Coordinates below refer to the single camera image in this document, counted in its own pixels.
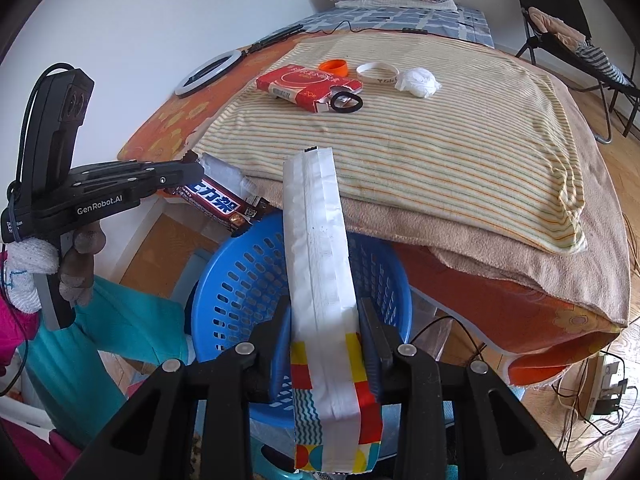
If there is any orange floral bed sheet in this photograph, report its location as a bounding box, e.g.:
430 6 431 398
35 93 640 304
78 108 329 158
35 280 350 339
117 35 629 391

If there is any person's left hand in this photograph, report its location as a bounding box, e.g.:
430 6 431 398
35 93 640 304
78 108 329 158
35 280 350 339
0 223 108 313

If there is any blue plaid bed sheet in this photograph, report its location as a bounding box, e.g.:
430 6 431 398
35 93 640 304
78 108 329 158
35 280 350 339
287 5 496 49

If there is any white plastic bag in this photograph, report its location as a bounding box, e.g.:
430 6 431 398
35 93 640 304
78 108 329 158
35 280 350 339
394 67 443 99

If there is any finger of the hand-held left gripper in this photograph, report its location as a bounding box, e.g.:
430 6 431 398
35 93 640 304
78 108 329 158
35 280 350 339
69 158 200 181
64 167 206 202

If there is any striped garment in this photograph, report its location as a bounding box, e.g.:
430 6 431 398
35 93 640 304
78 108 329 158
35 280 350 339
575 42 634 89

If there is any white ring light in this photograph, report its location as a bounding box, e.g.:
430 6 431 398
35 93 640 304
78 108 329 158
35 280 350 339
175 51 247 99

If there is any beige garment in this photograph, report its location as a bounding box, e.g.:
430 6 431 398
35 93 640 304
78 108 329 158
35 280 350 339
529 6 587 47

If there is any brown chocolate bar wrapper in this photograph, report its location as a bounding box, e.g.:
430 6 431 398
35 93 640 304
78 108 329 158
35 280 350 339
170 155 274 237

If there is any blue plastic basket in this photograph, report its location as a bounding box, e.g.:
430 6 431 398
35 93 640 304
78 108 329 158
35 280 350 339
190 210 414 429

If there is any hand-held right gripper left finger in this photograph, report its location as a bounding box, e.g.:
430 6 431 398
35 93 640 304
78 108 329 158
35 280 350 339
70 304 294 480

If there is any red cardboard box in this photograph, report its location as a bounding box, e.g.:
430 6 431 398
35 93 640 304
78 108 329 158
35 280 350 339
256 63 363 113

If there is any black hair tie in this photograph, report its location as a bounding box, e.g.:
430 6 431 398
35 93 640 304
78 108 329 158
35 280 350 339
330 91 365 114

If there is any white colourful snack bag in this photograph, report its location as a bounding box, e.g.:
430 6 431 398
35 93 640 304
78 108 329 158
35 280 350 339
282 145 384 475

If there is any white rubber band ring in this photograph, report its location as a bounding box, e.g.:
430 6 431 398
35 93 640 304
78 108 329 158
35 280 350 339
356 61 400 84

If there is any thin black cable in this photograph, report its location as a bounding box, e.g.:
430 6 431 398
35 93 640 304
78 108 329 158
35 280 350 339
295 20 407 37

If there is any black folded tripod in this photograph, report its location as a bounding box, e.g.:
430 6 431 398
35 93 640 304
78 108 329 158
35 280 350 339
247 24 304 56

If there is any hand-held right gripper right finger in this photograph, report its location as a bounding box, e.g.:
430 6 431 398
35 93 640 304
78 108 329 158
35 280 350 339
358 299 587 480

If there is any beige blanket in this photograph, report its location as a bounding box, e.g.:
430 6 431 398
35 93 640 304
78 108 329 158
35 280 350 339
240 27 632 329

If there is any striped cream blanket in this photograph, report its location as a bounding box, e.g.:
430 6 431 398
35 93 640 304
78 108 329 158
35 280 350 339
192 32 589 256

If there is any person's leg in teal pants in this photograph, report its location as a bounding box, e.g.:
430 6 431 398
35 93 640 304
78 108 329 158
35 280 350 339
20 275 191 453

